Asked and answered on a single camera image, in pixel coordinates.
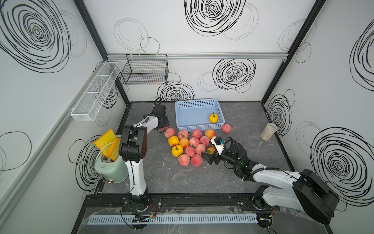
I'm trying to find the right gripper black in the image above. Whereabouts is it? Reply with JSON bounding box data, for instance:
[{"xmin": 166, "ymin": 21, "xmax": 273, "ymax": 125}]
[{"xmin": 201, "ymin": 149, "xmax": 240, "ymax": 170}]

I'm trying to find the light blue plastic basket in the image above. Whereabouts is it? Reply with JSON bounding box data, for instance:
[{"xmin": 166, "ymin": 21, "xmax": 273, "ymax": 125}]
[{"xmin": 175, "ymin": 98, "xmax": 226, "ymax": 132}]

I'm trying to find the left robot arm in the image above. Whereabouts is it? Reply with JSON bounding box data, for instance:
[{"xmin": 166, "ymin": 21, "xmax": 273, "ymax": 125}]
[{"xmin": 118, "ymin": 103, "xmax": 169, "ymax": 207}]

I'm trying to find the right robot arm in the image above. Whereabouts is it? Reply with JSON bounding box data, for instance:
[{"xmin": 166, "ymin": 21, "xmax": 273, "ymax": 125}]
[{"xmin": 201, "ymin": 137, "xmax": 340, "ymax": 225}]

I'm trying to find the orange peach top right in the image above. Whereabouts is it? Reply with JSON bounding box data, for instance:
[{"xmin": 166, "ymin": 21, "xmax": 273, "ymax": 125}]
[{"xmin": 205, "ymin": 129, "xmax": 215, "ymax": 139}]

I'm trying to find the pink peach with leaf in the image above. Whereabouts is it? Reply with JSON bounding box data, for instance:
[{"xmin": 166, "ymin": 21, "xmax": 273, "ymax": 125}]
[{"xmin": 178, "ymin": 130, "xmax": 189, "ymax": 139}]

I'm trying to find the yellow toast slice front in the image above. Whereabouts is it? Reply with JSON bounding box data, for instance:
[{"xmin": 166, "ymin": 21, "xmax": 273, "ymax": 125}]
[{"xmin": 109, "ymin": 137, "xmax": 121, "ymax": 161}]

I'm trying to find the yellow toast slice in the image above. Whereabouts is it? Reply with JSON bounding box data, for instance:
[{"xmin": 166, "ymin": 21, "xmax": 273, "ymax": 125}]
[
  {"xmin": 93, "ymin": 129, "xmax": 117, "ymax": 150},
  {"xmin": 109, "ymin": 137, "xmax": 121, "ymax": 161}
]

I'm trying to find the yellow toast slice rear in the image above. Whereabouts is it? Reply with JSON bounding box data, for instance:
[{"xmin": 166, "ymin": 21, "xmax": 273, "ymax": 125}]
[{"xmin": 93, "ymin": 129, "xmax": 117, "ymax": 150}]

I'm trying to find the frosted plastic cup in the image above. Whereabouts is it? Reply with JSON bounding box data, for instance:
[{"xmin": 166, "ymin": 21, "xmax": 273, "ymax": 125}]
[{"xmin": 260, "ymin": 123, "xmax": 278, "ymax": 141}]

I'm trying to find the mint green toaster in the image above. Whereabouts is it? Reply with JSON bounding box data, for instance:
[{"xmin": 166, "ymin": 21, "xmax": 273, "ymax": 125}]
[{"xmin": 94, "ymin": 150, "xmax": 129, "ymax": 183}]

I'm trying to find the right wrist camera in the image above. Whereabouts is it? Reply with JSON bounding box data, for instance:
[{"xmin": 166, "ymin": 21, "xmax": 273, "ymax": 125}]
[{"xmin": 210, "ymin": 136, "xmax": 225, "ymax": 150}]

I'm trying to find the black wire wall basket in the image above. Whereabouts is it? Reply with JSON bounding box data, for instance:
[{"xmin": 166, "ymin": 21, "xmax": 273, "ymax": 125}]
[{"xmin": 121, "ymin": 54, "xmax": 168, "ymax": 85}]

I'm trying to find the grey slotted cable duct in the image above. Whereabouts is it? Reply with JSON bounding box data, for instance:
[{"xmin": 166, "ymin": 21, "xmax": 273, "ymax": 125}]
[{"xmin": 87, "ymin": 214, "xmax": 258, "ymax": 225}]

